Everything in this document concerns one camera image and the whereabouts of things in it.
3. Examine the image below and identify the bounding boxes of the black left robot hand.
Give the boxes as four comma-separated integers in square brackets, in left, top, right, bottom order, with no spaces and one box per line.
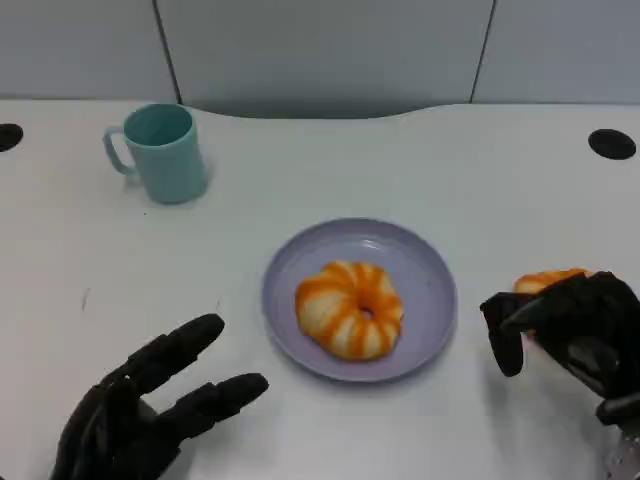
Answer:
[48,313,270,480]

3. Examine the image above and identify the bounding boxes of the lilac plate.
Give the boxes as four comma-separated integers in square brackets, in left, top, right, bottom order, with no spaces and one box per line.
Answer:
[262,217,458,384]

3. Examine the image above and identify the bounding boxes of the pale green mug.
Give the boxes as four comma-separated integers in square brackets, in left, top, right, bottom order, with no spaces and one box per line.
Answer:
[102,103,210,205]

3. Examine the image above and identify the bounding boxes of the black table cable grommet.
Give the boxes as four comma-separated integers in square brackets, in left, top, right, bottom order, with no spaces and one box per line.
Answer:
[0,122,25,153]
[587,128,638,161]

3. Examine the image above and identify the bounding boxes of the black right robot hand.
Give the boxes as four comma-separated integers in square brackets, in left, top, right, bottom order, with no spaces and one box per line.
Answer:
[479,270,640,426]

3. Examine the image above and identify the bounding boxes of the orange white toy bread roll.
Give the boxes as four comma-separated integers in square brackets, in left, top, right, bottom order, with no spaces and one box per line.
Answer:
[294,259,404,362]
[512,268,594,295]

